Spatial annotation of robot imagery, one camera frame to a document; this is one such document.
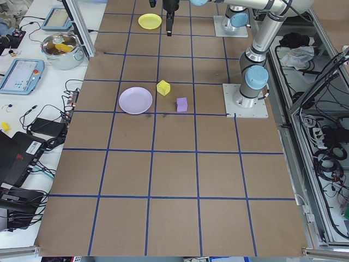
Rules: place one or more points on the yellow foam block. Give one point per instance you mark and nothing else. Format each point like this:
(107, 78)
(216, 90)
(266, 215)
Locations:
(163, 88)

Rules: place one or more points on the black cloth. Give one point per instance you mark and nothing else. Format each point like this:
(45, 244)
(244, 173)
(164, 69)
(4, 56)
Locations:
(294, 39)

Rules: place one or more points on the glass pot lid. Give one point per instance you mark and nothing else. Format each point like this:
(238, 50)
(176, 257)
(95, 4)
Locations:
(58, 39)

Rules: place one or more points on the aluminium profile bar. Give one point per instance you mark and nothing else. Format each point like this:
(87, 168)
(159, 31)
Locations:
(324, 252)
(19, 250)

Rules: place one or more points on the black electronic device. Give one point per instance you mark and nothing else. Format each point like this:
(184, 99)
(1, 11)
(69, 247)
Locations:
(19, 202)

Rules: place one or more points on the black circuit board red parts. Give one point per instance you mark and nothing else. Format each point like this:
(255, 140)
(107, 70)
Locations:
(18, 34)

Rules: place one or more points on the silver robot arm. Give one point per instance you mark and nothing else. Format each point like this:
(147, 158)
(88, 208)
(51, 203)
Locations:
(261, 35)
(240, 19)

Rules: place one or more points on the black power brick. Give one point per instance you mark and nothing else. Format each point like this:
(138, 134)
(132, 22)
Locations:
(331, 135)

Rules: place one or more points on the white power strip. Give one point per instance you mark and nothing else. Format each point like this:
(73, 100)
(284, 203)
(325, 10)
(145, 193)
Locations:
(317, 135)

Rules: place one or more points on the black computer red logo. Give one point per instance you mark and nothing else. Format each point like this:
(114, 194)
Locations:
(16, 152)

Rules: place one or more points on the black power adapter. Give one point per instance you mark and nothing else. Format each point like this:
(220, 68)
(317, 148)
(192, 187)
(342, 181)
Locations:
(47, 126)

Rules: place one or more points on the white crumpled cloth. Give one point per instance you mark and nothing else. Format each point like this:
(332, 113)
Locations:
(297, 57)

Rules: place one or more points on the yellow plastic piece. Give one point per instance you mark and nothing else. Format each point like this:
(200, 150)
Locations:
(62, 47)

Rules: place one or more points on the light blue teach pendant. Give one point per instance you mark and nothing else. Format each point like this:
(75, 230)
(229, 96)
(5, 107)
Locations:
(57, 19)
(21, 77)

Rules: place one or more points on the small yellow object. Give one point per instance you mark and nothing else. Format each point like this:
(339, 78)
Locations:
(5, 126)

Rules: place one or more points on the V-shaped metal bar frame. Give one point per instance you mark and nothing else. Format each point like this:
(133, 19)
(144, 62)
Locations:
(289, 158)

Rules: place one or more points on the aluminium profile post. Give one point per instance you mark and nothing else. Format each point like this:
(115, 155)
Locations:
(81, 27)

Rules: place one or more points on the purple round plate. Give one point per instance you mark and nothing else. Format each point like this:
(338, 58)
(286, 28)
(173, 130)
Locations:
(135, 100)

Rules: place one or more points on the black power strip red plugs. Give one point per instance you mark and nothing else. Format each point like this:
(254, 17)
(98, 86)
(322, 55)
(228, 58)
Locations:
(71, 105)

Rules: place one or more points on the white square base plate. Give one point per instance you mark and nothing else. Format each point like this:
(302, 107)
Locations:
(231, 107)
(221, 28)

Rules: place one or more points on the small metal bracket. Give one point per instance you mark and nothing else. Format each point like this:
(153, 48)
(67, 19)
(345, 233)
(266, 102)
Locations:
(308, 214)

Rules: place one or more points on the stainless steel pot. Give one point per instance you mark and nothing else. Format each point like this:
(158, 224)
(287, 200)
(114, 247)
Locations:
(65, 61)

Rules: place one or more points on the yellow round plate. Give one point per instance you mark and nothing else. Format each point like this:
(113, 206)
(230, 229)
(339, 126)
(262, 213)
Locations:
(149, 21)

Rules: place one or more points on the purple foam block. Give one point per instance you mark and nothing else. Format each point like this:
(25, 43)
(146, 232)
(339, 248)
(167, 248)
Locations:
(182, 105)

